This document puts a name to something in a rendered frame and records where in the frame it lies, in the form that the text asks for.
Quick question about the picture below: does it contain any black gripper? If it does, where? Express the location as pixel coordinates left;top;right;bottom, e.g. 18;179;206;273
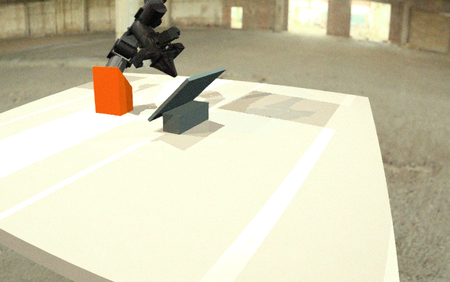
133;30;185;78

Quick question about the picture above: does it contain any grey-green switch panel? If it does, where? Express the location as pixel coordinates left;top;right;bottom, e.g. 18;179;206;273
147;67;226;135

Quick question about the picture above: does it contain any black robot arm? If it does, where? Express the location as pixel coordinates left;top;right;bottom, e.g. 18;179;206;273
105;0;180;73

